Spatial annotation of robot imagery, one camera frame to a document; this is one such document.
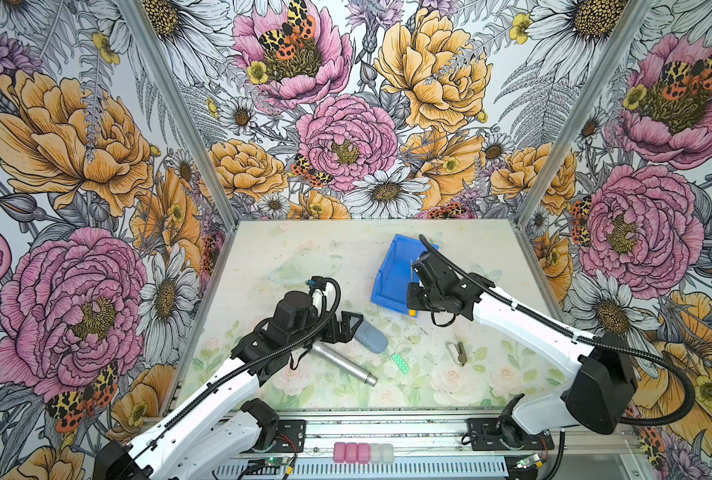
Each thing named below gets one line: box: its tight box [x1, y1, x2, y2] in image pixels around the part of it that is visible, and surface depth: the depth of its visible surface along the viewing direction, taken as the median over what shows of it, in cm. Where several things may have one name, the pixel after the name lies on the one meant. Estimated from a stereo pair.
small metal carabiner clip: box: [445, 340, 467, 367], surface depth 89 cm
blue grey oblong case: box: [354, 320, 389, 354], surface depth 90 cm
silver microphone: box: [312, 342, 378, 387], surface depth 85 cm
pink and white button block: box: [333, 442, 394, 464], surface depth 73 cm
